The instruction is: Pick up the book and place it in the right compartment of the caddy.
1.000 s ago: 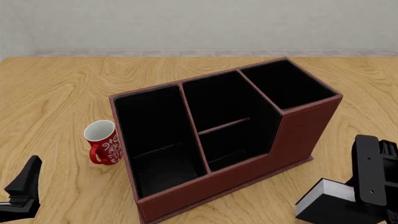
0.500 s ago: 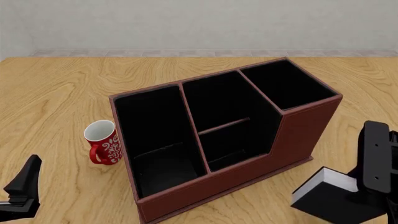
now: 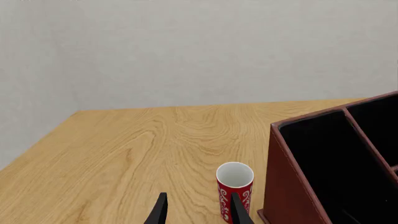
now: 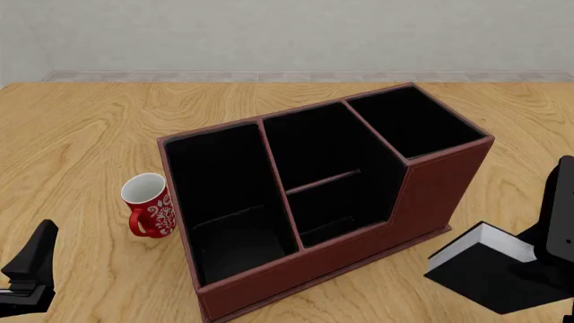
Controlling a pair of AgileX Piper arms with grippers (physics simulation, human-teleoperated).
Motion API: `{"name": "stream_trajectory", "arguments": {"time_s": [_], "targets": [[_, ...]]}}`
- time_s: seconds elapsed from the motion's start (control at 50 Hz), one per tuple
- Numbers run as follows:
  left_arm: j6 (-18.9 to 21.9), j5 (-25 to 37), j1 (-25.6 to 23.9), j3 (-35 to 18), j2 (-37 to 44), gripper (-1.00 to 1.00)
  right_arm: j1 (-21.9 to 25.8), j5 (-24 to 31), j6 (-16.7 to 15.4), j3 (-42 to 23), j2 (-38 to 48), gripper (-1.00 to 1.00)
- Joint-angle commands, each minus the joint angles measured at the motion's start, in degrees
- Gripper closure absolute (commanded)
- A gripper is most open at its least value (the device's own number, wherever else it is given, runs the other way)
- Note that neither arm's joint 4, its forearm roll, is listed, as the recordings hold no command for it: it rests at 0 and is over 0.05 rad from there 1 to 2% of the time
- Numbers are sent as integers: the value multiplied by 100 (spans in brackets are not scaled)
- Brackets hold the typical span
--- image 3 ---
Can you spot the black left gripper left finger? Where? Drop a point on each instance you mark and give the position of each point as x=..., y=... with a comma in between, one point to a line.
x=159, y=212

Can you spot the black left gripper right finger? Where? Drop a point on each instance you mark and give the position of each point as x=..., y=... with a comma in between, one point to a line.
x=238, y=211

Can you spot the red-brown desk caddy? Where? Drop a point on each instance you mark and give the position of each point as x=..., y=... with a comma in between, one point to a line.
x=329, y=163

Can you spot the red patterned mug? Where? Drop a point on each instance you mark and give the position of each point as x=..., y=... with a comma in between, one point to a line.
x=234, y=175

